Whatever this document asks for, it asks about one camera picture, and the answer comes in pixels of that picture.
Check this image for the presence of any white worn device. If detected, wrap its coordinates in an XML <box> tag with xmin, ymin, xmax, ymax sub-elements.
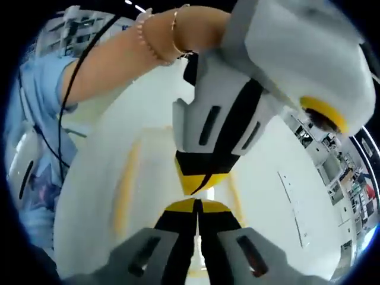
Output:
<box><xmin>7</xmin><ymin>127</ymin><xmax>45</xmax><ymax>208</ymax></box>

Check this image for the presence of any clear plastic storage box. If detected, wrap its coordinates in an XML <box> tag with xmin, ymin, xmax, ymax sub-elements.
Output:
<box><xmin>52</xmin><ymin>115</ymin><xmax>300</xmax><ymax>281</ymax></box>

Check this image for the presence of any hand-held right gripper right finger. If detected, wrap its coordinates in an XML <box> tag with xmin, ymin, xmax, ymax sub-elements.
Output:
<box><xmin>196</xmin><ymin>198</ymin><xmax>331</xmax><ymax>285</ymax></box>

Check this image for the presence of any black cable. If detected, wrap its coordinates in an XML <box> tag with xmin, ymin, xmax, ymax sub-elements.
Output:
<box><xmin>32</xmin><ymin>14</ymin><xmax>120</xmax><ymax>186</ymax></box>

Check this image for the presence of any person's light blue shirt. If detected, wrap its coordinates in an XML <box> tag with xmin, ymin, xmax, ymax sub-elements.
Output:
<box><xmin>5</xmin><ymin>55</ymin><xmax>78</xmax><ymax>249</ymax></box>

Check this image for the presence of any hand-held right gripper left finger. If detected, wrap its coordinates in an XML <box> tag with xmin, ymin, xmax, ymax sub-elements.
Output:
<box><xmin>64</xmin><ymin>198</ymin><xmax>198</xmax><ymax>285</ymax></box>

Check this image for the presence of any row of white office desks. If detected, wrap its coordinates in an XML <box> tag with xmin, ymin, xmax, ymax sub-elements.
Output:
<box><xmin>284</xmin><ymin>112</ymin><xmax>378</xmax><ymax>255</ymax></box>

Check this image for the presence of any pink bead bracelet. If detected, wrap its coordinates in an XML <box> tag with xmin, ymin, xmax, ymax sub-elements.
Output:
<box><xmin>135</xmin><ymin>8</ymin><xmax>176</xmax><ymax>67</ymax></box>

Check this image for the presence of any thin gold bracelet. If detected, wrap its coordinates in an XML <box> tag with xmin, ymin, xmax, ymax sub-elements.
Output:
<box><xmin>170</xmin><ymin>4</ymin><xmax>194</xmax><ymax>58</ymax></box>

